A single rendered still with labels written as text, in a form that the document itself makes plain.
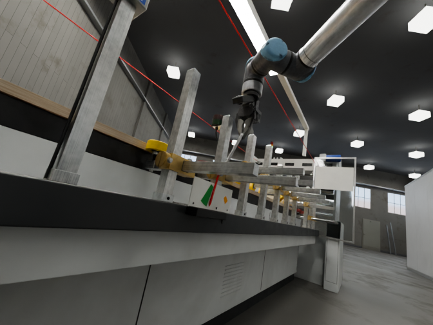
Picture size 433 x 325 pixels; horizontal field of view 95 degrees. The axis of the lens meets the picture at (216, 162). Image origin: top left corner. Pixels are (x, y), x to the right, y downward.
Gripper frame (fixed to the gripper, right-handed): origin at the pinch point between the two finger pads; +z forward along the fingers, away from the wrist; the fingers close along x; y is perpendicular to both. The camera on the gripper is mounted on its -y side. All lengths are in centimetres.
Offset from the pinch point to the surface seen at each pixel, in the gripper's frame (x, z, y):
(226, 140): 6.2, 2.3, -1.9
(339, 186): -16, -27, 251
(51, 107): 26, 12, -55
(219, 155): 7.5, 9.5, -3.1
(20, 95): 26, 13, -61
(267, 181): -12.5, 18.1, 1.1
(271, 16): 170, -509, 339
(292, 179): -21.1, 16.8, 1.2
